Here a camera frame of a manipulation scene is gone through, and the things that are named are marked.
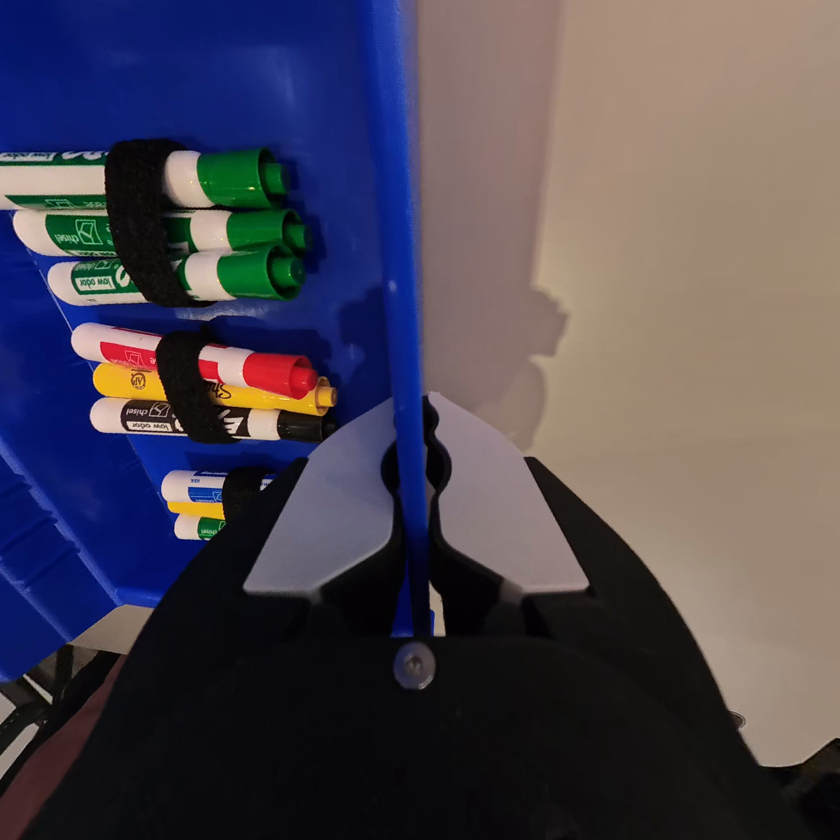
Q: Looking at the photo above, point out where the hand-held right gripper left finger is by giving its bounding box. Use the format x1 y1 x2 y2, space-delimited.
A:
243 397 412 637

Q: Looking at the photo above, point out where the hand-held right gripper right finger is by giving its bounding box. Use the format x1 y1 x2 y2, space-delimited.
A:
423 392 589 637

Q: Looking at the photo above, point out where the blue plastic bin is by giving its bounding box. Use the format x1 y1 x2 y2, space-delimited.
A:
0 0 435 683

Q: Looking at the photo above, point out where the green dry-erase marker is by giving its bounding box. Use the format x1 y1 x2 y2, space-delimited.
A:
47 246 306 307
13 209 311 258
174 514 227 542
0 147 291 211

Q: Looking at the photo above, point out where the blue dry-erase marker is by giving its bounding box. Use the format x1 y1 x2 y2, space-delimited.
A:
161 470 277 504

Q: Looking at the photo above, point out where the red dry-erase marker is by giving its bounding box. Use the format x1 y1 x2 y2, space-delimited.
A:
71 323 319 400

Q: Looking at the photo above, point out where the black dry-erase marker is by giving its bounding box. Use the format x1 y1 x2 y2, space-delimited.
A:
89 397 337 442

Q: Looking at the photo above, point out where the person's maroon clothing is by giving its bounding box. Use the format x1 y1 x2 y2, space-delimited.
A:
0 656 126 840

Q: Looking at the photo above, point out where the black hook-and-loop strap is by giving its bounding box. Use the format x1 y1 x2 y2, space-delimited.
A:
105 139 211 308
155 331 240 445
222 467 277 526

